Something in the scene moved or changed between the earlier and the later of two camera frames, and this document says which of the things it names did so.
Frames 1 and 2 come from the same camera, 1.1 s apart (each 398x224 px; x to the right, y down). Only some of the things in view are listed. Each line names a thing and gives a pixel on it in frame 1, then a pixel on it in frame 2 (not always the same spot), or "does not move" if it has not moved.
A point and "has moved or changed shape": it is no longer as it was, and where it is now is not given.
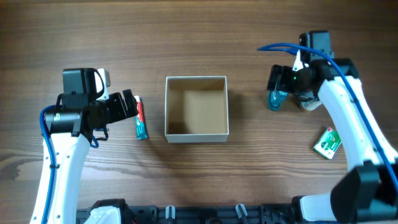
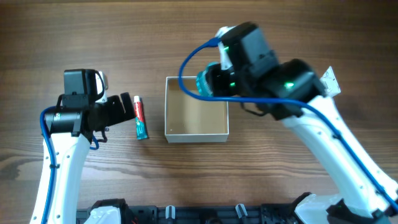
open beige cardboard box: x=196 y=109 does not move
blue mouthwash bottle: x=275 y=98 has moved or changed shape
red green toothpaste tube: x=141 y=124 does not move
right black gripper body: x=280 y=81 → x=218 y=83
